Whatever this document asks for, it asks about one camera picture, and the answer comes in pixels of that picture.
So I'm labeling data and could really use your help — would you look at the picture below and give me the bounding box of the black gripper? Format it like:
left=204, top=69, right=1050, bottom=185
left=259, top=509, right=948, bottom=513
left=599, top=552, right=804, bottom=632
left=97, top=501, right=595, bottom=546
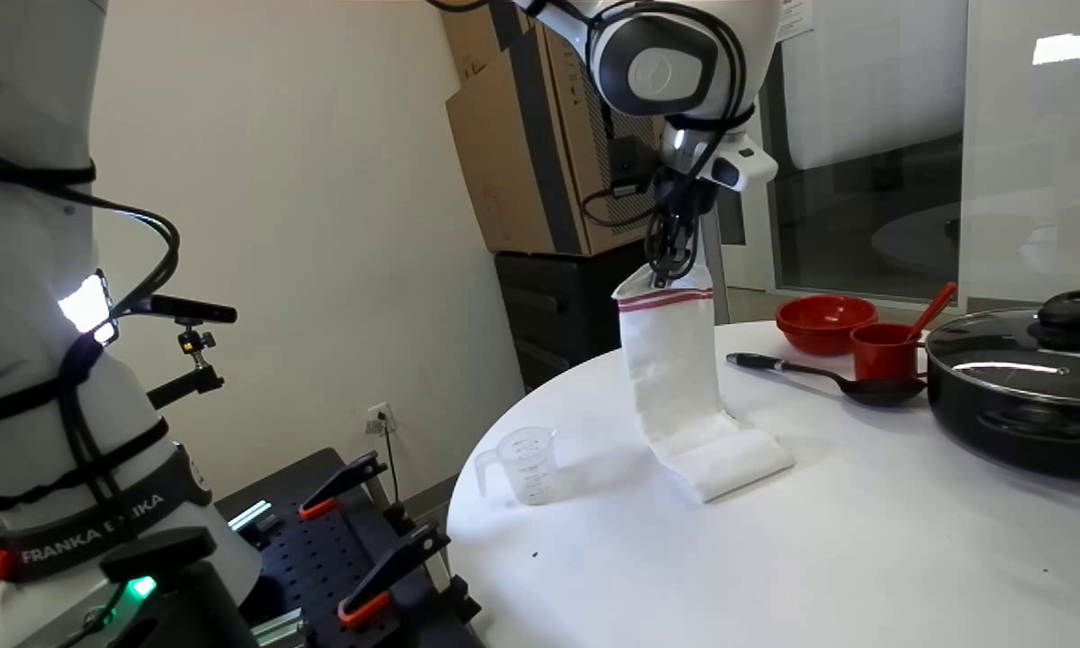
left=644, top=179, right=716, bottom=287

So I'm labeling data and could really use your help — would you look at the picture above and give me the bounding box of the white towel with red stripes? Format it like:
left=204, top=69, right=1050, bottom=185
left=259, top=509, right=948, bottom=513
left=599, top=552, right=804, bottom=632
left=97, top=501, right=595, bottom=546
left=611, top=267, right=792, bottom=505

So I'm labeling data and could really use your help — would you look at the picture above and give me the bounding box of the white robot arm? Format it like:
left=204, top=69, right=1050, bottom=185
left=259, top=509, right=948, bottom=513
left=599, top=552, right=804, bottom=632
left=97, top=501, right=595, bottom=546
left=0, top=0, right=259, bottom=648

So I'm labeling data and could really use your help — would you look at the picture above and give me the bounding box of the black cabinet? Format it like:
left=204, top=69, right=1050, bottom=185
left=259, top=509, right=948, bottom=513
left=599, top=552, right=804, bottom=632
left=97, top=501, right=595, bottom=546
left=493, top=240, right=716, bottom=393

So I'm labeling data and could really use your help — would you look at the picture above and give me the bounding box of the cardboard box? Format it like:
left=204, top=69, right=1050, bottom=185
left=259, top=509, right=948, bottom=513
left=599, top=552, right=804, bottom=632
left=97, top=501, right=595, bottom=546
left=428, top=0, right=660, bottom=255

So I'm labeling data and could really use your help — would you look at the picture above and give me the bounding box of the red bowl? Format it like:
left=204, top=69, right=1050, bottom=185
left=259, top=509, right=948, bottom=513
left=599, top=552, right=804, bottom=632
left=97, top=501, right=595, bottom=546
left=775, top=294, right=875, bottom=357

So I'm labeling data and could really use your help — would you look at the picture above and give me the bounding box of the red measuring cup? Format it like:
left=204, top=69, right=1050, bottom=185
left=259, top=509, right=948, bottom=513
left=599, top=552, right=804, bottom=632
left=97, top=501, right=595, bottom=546
left=848, top=281, right=957, bottom=383

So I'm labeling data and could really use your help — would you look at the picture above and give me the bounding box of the black spoon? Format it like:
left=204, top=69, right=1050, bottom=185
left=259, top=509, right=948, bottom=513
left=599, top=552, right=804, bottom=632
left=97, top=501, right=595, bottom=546
left=726, top=351, right=925, bottom=408

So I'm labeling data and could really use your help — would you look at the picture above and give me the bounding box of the clear plastic measuring cup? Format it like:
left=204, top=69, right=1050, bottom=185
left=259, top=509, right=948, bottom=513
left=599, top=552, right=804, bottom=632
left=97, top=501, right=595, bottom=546
left=476, top=427, right=553, bottom=505

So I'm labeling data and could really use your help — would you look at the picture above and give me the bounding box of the black pot with lid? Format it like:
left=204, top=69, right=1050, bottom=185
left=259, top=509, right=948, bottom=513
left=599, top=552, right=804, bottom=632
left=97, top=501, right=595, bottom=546
left=925, top=287, right=1080, bottom=479

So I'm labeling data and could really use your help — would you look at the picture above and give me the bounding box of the black orange clamp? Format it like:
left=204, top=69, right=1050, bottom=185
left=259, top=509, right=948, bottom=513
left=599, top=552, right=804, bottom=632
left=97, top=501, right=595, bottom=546
left=295, top=453, right=384, bottom=523
left=333, top=525, right=451, bottom=632

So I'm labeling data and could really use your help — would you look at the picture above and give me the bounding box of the black camera stand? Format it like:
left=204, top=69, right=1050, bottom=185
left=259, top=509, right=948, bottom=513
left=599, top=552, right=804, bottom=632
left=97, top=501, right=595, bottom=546
left=131, top=294, right=236, bottom=409

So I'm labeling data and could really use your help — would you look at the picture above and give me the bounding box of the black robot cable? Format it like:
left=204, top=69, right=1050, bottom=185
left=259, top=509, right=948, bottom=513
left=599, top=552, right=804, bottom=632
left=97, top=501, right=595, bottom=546
left=0, top=141, right=182, bottom=326

